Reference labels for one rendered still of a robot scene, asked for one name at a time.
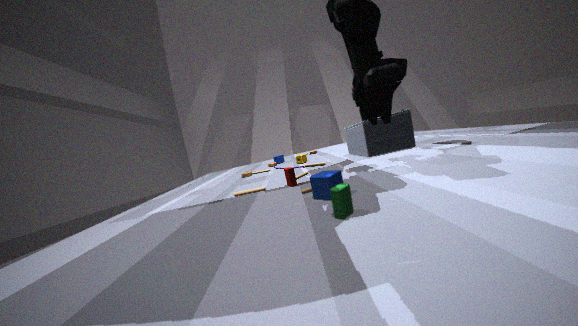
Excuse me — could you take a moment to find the yellow wooden block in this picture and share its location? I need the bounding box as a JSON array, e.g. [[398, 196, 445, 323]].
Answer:
[[295, 154, 308, 164]]

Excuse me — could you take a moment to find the green rectangular block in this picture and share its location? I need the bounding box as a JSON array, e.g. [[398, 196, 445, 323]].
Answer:
[[330, 184, 354, 220]]

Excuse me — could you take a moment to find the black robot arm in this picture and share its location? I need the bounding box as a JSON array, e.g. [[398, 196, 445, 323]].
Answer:
[[326, 0, 407, 76]]

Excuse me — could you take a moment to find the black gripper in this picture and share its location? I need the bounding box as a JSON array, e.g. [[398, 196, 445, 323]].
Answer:
[[351, 47, 404, 125]]

